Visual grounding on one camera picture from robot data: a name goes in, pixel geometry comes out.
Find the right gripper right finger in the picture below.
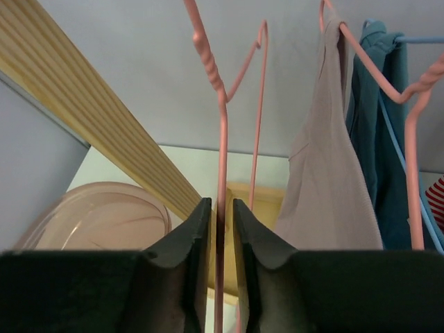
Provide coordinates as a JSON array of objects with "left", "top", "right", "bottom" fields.
[{"left": 232, "top": 199, "right": 443, "bottom": 332}]

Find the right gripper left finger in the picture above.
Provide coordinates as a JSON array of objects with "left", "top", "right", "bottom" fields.
[{"left": 1, "top": 198, "right": 212, "bottom": 332}]

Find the mauve pink tank top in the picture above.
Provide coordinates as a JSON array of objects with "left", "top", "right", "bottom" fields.
[{"left": 275, "top": 16, "right": 383, "bottom": 250}]

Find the pink wire hanger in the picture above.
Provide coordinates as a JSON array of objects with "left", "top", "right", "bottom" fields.
[
  {"left": 339, "top": 19, "right": 443, "bottom": 252},
  {"left": 184, "top": 1, "right": 268, "bottom": 332}
]

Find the red striped tank top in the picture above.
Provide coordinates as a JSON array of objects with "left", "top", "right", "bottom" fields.
[{"left": 425, "top": 176, "right": 444, "bottom": 232}]

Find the teal blue tank top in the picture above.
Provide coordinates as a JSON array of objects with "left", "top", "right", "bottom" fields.
[{"left": 345, "top": 19, "right": 444, "bottom": 251}]

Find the pink plastic basin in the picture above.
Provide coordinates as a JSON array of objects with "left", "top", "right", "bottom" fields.
[{"left": 13, "top": 182, "right": 172, "bottom": 250}]

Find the wooden clothes rack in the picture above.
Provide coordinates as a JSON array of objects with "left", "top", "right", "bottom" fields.
[{"left": 0, "top": 0, "right": 287, "bottom": 306}]

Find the blue wire hanger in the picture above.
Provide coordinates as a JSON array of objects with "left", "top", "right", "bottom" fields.
[{"left": 362, "top": 19, "right": 444, "bottom": 251}]

